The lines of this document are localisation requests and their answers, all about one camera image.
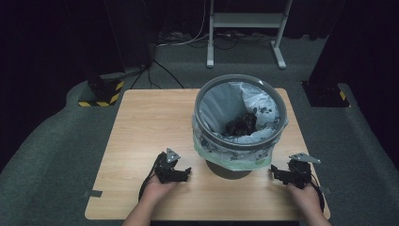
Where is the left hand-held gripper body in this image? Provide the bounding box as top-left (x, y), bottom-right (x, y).
top-left (153, 148), bottom-right (186, 185)

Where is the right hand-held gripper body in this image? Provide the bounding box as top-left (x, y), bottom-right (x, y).
top-left (281, 153), bottom-right (322, 190)

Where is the dark ribbed trash bin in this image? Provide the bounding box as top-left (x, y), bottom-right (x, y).
top-left (205, 159), bottom-right (253, 181)

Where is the white patterned plastic bag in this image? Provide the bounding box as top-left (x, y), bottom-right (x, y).
top-left (191, 81), bottom-right (288, 172)

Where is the grey bin rim ring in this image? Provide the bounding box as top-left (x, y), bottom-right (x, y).
top-left (193, 73), bottom-right (288, 151)

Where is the person's left hand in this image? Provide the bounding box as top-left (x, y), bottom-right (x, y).
top-left (142, 173), bottom-right (181, 205)

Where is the person's right hand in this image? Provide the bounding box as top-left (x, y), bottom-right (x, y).
top-left (286, 182), bottom-right (324, 215)

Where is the dark crumpled waste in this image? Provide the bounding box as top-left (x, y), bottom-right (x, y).
top-left (224, 112), bottom-right (258, 137)

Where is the black yellow striped stand base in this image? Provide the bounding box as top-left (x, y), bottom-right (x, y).
top-left (78, 73), bottom-right (125, 107)

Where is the white metal stand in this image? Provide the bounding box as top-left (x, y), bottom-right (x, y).
top-left (206, 0), bottom-right (295, 70)

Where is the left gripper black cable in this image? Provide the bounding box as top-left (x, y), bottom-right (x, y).
top-left (138, 152), bottom-right (166, 202)

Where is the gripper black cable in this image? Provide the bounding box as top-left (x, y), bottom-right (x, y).
top-left (309, 173), bottom-right (326, 213)
top-left (138, 152), bottom-right (166, 202)

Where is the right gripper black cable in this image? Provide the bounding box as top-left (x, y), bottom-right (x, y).
top-left (309, 173), bottom-right (326, 213)

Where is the black floor cable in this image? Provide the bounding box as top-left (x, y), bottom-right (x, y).
top-left (130, 59), bottom-right (185, 89)

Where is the white floor cable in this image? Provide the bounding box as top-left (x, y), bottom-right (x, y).
top-left (156, 0), bottom-right (211, 48)

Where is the bundle of floor cables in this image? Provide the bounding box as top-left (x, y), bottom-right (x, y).
top-left (158, 29), bottom-right (277, 51)

